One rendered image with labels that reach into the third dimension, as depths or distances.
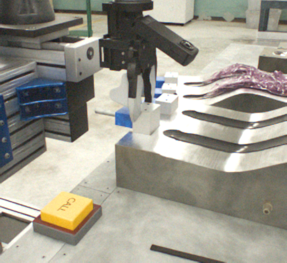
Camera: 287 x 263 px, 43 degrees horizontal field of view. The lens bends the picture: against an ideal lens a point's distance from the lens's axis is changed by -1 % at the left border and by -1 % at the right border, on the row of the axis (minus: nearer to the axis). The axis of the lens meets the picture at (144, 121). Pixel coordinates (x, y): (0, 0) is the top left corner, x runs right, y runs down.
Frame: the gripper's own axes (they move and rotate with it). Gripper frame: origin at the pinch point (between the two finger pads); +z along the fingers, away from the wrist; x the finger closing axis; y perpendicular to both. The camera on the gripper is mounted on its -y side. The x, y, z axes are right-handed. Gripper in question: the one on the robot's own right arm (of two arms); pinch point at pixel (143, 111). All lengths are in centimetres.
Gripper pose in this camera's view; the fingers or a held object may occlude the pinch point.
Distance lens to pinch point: 70.2
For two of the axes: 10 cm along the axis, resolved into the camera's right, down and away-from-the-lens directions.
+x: -4.1, 3.7, -8.4
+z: 0.0, 9.1, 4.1
